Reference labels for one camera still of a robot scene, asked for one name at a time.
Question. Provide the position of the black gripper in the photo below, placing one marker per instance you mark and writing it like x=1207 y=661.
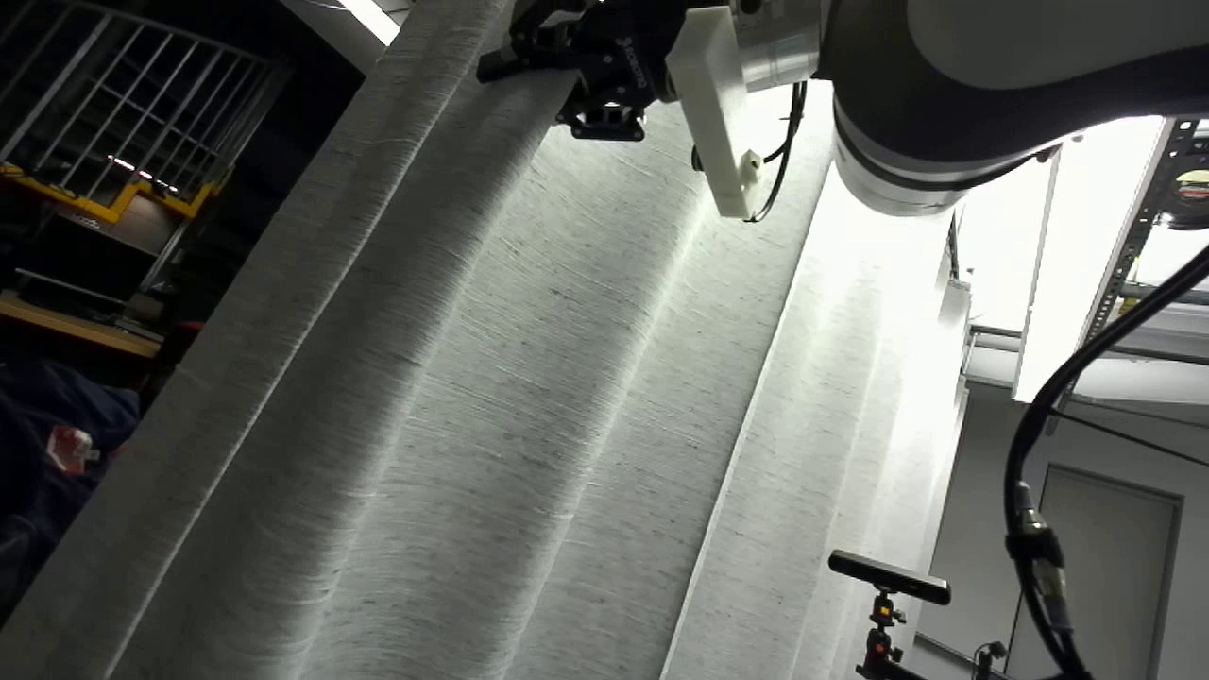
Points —
x=611 y=49

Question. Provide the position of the grey fabric curtain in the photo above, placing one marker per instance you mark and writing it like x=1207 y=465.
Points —
x=504 y=405

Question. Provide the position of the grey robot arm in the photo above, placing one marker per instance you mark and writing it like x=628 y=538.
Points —
x=931 y=98

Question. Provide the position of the dark blue jacket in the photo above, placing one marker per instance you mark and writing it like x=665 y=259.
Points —
x=57 y=431

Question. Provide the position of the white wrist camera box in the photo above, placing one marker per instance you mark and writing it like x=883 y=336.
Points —
x=708 y=83

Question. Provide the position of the white metal wire rack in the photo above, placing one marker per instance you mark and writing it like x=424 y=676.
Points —
x=102 y=108

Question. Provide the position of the black camera on tripod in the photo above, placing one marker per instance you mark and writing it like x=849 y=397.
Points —
x=883 y=654

